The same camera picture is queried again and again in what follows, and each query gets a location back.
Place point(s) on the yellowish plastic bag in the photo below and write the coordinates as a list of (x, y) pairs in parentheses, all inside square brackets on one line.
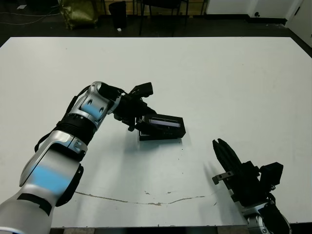
[(78, 13)]

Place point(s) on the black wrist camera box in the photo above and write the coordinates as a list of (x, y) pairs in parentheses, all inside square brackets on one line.
[(271, 173), (143, 89)]

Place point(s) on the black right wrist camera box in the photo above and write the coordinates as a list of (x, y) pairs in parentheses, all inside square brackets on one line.
[(271, 173)]

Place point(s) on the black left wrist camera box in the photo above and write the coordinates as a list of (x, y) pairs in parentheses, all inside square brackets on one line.
[(143, 89)]

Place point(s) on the black office chair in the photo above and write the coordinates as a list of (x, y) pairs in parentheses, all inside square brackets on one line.
[(161, 6)]

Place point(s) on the black waste bin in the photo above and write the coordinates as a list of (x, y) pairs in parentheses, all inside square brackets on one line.
[(117, 14)]

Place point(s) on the white paper sheet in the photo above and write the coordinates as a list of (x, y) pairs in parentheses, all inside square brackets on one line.
[(21, 7)]

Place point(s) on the black box base white insert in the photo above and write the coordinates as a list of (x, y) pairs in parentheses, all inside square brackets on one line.
[(156, 139)]

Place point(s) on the black round wall knob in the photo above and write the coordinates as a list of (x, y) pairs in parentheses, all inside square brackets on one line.
[(256, 14)]

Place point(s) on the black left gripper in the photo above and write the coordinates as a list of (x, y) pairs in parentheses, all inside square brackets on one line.
[(129, 108)]

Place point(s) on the black printed box lid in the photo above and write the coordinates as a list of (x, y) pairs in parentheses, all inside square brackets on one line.
[(168, 128)]

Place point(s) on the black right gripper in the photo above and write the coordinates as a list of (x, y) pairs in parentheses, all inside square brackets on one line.
[(248, 185)]

